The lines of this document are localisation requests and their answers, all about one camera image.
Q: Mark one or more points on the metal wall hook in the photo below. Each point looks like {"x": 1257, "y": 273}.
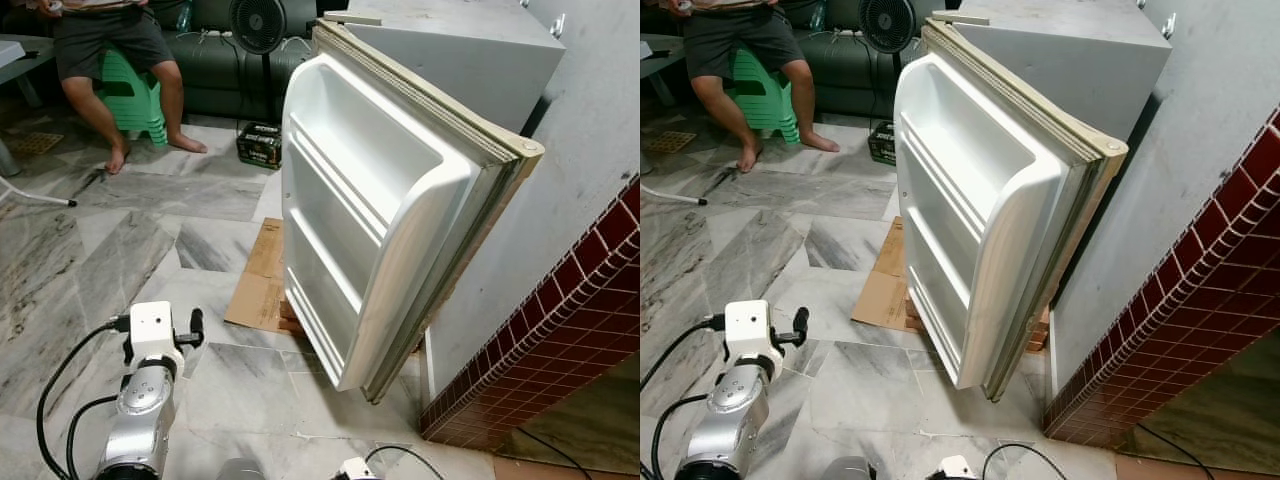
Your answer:
{"x": 1169, "y": 25}
{"x": 557, "y": 25}

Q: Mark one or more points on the green plastic stool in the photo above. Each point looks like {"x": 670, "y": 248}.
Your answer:
{"x": 135, "y": 100}
{"x": 765, "y": 100}

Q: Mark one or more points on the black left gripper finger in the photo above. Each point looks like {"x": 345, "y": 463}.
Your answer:
{"x": 196, "y": 326}
{"x": 801, "y": 325}

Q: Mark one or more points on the light blue folding table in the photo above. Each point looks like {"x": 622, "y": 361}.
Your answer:
{"x": 15, "y": 55}
{"x": 650, "y": 50}

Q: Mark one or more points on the grey robot left leg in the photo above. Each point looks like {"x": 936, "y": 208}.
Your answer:
{"x": 850, "y": 470}
{"x": 240, "y": 470}

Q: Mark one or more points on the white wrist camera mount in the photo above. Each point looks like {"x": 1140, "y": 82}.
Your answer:
{"x": 355, "y": 470}
{"x": 750, "y": 328}
{"x": 155, "y": 330}
{"x": 955, "y": 470}

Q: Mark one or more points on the dark leather sofa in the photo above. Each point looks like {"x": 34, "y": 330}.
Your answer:
{"x": 845, "y": 70}
{"x": 215, "y": 70}

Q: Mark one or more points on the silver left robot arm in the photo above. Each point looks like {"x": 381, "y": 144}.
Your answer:
{"x": 140, "y": 410}
{"x": 730, "y": 415}

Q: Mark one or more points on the black standing fan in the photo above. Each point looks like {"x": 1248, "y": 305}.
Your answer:
{"x": 258, "y": 22}
{"x": 888, "y": 22}

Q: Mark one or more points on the person in dark shorts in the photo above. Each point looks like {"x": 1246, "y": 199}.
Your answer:
{"x": 110, "y": 40}
{"x": 740, "y": 40}

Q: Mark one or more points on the plain brown cardboard sheet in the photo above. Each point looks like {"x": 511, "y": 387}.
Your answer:
{"x": 880, "y": 300}
{"x": 255, "y": 305}

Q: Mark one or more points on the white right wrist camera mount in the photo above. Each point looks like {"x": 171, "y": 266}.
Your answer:
{"x": 355, "y": 470}
{"x": 955, "y": 470}

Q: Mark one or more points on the green black Long Jack box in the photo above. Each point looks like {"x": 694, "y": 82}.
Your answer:
{"x": 883, "y": 145}
{"x": 258, "y": 147}

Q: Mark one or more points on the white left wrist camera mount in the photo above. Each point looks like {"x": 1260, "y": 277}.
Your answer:
{"x": 155, "y": 330}
{"x": 750, "y": 328}

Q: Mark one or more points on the yellow patterned floor mat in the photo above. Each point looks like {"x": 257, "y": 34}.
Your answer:
{"x": 670, "y": 142}
{"x": 35, "y": 143}

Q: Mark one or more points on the white fridge door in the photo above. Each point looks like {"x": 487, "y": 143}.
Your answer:
{"x": 960, "y": 200}
{"x": 350, "y": 200}

